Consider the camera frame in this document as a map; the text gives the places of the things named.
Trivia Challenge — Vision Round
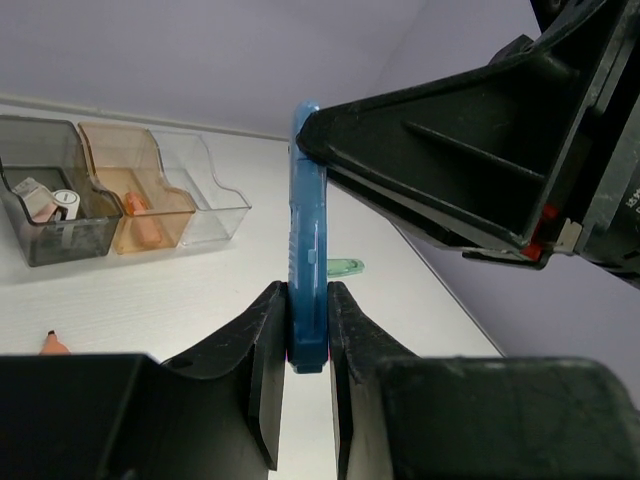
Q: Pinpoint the orange utility knife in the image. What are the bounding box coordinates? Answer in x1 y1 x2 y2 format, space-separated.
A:
125 191 162 249

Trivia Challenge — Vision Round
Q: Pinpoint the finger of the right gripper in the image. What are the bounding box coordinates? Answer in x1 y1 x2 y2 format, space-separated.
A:
328 169 550 270

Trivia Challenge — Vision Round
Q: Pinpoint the blue utility knife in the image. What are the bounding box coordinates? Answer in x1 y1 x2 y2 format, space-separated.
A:
287 101 329 374

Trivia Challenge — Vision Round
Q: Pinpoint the orange highlighter pen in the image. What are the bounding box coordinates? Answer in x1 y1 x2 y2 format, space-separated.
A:
39 330 71 355

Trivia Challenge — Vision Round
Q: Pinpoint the clear plastic bin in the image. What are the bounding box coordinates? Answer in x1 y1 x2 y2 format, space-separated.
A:
150 129 251 247

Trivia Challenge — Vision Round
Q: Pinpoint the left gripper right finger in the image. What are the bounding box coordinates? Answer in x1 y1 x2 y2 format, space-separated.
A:
328 282 639 479

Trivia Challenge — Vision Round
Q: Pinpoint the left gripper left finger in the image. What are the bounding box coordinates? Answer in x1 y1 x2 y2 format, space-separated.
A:
1 281 288 479

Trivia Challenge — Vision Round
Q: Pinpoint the smoky grey plastic bin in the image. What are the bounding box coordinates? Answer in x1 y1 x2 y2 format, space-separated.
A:
1 115 122 267

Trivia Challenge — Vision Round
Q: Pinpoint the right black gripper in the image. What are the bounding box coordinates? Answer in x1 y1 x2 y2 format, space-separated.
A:
297 1 639 286

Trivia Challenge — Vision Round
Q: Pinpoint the green utility knife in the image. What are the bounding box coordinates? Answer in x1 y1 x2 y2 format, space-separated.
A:
327 258 365 278

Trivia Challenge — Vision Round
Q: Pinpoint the pink correction tape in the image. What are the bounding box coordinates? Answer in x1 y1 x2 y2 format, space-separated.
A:
27 189 80 223

